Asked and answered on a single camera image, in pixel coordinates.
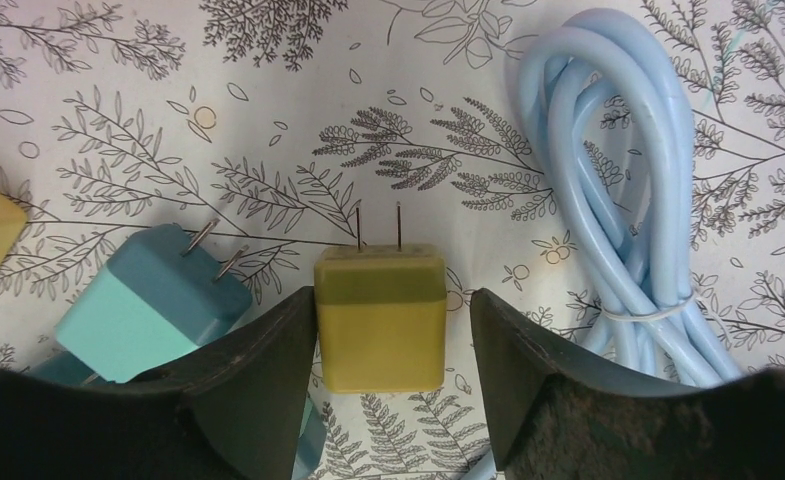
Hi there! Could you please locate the teal plug cube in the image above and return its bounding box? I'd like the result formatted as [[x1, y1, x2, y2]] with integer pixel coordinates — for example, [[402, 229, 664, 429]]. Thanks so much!
[[55, 219, 252, 383], [26, 351, 107, 386]]

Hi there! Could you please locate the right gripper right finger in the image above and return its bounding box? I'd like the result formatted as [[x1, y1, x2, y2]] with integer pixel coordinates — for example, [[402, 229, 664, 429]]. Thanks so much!
[[470, 289, 785, 479]]

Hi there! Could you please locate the blue power strip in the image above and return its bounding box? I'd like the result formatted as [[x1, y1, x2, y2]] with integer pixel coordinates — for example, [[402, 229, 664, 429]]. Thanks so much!
[[458, 7, 744, 480]]

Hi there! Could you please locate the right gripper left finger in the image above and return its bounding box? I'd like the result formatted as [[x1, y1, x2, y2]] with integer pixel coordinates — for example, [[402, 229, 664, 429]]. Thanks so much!
[[0, 286, 317, 479]]

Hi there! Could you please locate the floral table mat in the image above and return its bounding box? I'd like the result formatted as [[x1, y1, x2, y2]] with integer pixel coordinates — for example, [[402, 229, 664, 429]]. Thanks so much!
[[0, 1, 785, 479]]

